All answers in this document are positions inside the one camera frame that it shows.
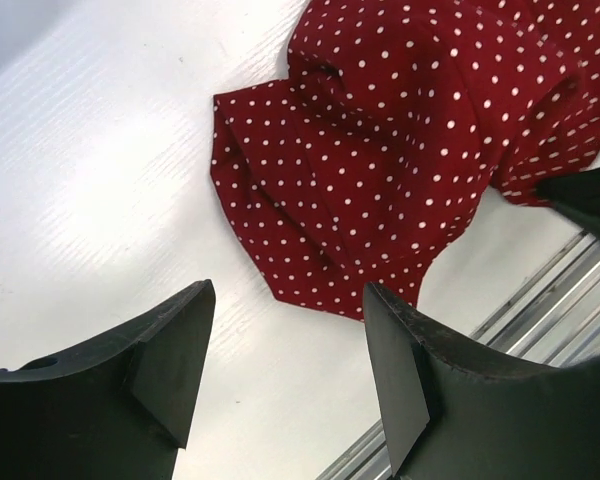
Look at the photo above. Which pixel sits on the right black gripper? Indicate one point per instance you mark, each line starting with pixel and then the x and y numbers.
pixel 576 197

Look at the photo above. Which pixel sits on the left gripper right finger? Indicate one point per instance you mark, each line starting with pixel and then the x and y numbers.
pixel 453 408

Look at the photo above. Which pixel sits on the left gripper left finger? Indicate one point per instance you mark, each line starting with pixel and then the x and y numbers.
pixel 116 406

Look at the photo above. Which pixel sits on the red white-dotted skirt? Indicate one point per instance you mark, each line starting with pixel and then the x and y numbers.
pixel 371 157

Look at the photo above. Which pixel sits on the aluminium table frame rail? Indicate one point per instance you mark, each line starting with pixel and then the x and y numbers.
pixel 554 320

